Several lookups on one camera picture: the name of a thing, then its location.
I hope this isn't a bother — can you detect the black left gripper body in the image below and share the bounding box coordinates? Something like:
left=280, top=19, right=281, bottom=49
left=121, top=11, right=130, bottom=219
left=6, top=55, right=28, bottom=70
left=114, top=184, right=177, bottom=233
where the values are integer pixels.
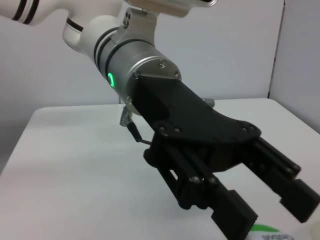
left=134, top=76, right=262, bottom=173

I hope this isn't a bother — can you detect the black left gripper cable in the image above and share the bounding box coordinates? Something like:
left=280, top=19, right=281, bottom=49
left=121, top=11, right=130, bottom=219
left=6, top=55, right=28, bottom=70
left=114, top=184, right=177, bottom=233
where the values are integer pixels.
left=119, top=98, right=153, bottom=145

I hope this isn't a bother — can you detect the silver left gripper connector stud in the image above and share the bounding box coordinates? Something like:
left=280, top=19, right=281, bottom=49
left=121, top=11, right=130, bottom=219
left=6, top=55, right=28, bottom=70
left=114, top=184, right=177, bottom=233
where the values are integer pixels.
left=202, top=97, right=216, bottom=108

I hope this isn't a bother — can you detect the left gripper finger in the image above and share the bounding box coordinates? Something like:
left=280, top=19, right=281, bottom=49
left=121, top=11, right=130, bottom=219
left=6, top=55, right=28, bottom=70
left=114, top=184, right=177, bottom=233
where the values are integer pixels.
left=143, top=139, right=259, bottom=240
left=242, top=136, right=320, bottom=224

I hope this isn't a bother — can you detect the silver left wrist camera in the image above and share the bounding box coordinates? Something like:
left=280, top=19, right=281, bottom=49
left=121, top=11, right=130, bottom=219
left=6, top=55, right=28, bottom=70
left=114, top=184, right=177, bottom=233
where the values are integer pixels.
left=127, top=0, right=218, bottom=18

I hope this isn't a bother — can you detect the clear green-label water bottle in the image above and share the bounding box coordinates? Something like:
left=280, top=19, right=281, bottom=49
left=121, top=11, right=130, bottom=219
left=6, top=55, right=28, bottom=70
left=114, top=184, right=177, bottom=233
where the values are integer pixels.
left=246, top=223, right=293, bottom=240

